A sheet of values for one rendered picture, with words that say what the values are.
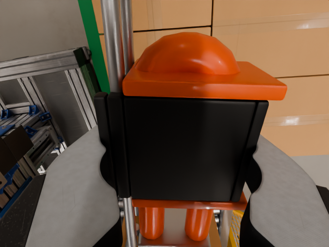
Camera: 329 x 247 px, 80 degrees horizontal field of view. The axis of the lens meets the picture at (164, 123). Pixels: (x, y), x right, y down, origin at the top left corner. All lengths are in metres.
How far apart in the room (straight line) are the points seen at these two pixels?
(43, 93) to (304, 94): 1.34
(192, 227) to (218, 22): 0.69
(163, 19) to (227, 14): 0.21
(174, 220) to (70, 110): 1.21
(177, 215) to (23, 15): 1.46
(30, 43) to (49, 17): 0.22
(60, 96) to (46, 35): 0.39
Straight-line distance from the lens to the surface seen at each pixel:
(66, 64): 1.23
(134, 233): 0.18
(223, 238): 1.45
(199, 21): 0.77
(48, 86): 1.35
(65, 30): 1.44
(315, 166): 2.17
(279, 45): 0.87
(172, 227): 0.20
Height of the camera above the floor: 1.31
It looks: 60 degrees down
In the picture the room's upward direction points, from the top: 179 degrees counter-clockwise
